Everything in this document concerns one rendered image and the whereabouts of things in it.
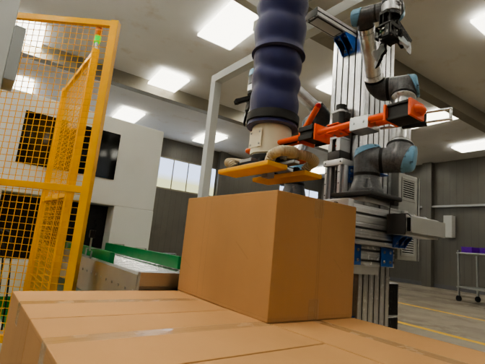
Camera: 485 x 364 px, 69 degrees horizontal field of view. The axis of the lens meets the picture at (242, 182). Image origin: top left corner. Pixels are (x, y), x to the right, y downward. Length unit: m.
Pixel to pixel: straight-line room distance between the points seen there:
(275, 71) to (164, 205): 10.55
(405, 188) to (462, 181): 10.62
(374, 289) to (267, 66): 1.21
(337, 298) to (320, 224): 0.27
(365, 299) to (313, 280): 0.73
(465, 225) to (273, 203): 11.53
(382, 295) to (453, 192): 10.86
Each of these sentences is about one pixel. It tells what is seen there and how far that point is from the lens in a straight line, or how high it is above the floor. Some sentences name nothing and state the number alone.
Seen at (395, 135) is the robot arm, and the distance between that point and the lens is 1.76.
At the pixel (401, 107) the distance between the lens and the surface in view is 1.11.
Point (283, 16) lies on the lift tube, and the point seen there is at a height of 1.72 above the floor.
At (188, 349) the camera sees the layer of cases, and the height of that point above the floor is 0.54.
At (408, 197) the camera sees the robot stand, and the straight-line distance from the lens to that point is 2.15.
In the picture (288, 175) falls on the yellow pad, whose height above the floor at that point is 1.06.
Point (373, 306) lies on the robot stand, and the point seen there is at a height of 0.52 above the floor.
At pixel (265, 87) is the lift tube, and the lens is 1.51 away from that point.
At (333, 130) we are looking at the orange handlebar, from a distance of 1.25.
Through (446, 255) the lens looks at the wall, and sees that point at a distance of 12.69.
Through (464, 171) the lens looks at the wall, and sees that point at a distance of 12.77.
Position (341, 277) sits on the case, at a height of 0.68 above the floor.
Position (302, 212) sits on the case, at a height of 0.89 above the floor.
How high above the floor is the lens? 0.77
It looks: 10 degrees up
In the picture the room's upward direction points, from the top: 6 degrees clockwise
